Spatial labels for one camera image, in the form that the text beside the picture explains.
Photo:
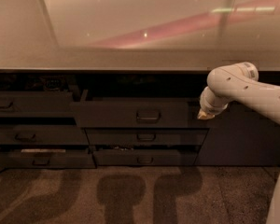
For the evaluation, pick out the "dark object in left drawer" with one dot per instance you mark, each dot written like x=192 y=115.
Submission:
x=52 y=84

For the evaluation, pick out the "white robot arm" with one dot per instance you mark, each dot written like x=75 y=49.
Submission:
x=240 y=82

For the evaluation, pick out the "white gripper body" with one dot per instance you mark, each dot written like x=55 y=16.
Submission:
x=211 y=109

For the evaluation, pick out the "white strip in bottom drawer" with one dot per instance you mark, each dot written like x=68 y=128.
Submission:
x=42 y=150

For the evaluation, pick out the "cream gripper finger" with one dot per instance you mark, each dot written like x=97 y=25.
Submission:
x=202 y=115

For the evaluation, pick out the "grey drawer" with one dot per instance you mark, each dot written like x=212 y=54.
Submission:
x=42 y=135
x=70 y=159
x=168 y=157
x=146 y=137
x=125 y=112
x=35 y=104

